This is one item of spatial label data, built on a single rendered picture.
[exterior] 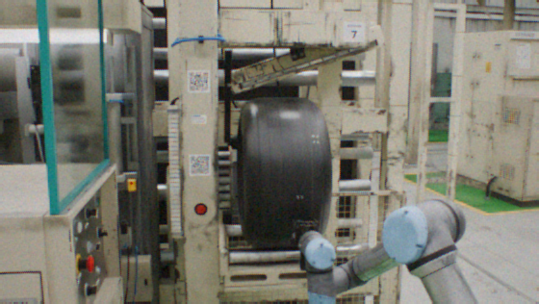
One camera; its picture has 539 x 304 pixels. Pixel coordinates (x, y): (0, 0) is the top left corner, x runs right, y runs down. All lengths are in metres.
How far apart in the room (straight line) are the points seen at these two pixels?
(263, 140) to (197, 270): 0.56
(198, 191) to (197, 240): 0.18
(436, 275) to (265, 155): 0.73
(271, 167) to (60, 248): 0.75
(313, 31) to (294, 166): 0.65
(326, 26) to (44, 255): 1.39
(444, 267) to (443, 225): 0.09
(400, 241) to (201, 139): 0.89
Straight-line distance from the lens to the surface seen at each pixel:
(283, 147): 1.63
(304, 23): 2.05
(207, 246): 1.86
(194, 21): 1.75
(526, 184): 6.23
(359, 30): 2.10
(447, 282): 1.12
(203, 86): 1.75
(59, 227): 1.11
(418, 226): 1.09
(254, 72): 2.15
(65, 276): 1.15
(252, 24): 2.02
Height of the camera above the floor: 1.57
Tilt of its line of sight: 10 degrees down
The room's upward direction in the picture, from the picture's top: straight up
